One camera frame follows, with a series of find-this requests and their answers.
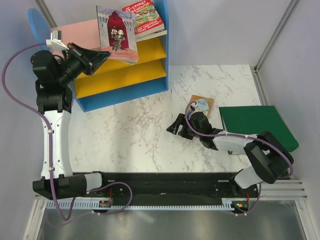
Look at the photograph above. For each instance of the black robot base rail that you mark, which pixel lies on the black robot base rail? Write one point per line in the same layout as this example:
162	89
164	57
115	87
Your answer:
173	186

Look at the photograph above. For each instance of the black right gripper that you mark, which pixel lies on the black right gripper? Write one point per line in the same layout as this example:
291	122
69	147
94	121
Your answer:
173	128

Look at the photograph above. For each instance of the light blue cable duct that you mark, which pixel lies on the light blue cable duct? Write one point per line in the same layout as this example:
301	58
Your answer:
153	204

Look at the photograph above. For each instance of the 13-Storey Treehouse red book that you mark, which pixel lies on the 13-Storey Treehouse red book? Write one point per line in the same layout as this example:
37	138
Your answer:
146	18

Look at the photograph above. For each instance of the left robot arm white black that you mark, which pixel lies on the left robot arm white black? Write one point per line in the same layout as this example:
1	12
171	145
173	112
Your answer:
54	105

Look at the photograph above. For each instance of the Hamlet picture book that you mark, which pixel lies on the Hamlet picture book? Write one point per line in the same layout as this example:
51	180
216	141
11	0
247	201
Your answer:
117	34

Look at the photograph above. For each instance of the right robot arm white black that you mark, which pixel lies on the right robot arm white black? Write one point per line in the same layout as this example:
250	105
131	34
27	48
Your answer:
269	160

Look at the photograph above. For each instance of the aluminium frame post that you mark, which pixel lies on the aluminium frame post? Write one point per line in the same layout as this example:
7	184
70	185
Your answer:
275	35

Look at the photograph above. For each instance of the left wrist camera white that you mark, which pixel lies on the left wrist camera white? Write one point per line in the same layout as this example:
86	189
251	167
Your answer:
55	41

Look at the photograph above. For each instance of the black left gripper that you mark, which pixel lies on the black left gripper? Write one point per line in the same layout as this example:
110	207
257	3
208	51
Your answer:
85	56

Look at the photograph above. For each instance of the green lever arch file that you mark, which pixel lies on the green lever arch file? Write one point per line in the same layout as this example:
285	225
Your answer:
250	120

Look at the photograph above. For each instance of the colourful blue wooden bookshelf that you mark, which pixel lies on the colourful blue wooden bookshelf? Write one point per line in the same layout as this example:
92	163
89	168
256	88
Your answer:
116	81

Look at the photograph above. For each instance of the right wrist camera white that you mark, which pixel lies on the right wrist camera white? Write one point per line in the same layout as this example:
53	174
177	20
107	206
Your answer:
193	108

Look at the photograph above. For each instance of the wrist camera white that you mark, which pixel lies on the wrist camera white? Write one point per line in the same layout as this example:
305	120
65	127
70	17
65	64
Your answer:
55	41
193	108

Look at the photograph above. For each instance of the Othello tan picture book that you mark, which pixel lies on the Othello tan picture book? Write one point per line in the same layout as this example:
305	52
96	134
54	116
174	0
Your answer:
202	104

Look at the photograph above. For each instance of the Nineteen Eighty-Four blue book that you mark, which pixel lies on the Nineteen Eighty-Four blue book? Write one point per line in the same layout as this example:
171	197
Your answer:
151	36

